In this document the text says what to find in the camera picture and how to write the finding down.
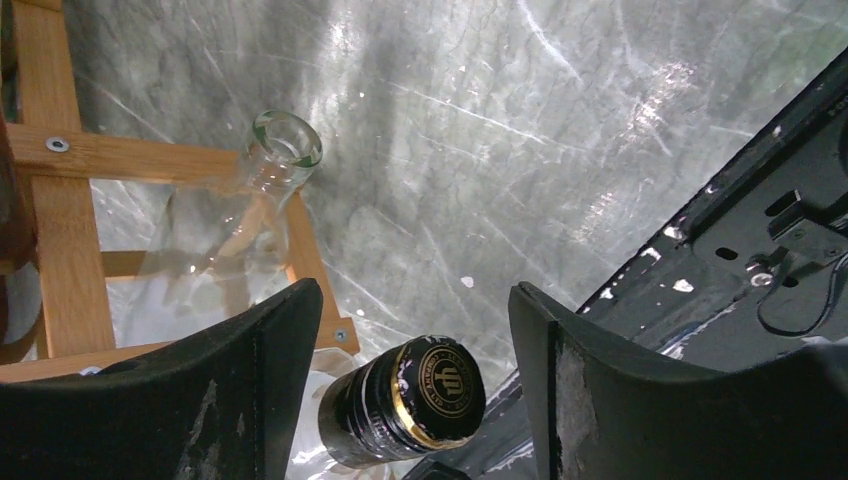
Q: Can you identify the square clear black-capped bottle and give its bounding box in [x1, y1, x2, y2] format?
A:
[286, 335, 486, 479]

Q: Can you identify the wooden wine rack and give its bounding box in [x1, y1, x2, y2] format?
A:
[0, 0, 362, 384]

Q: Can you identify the clear open-neck glass bottle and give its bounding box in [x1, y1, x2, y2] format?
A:
[117, 109, 323, 346]

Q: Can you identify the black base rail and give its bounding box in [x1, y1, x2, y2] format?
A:
[410, 54, 847, 479]

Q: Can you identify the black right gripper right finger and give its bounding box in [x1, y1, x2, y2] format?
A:
[508, 282, 847, 479]

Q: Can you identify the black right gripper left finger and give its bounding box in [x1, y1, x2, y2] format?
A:
[1, 279, 323, 479]

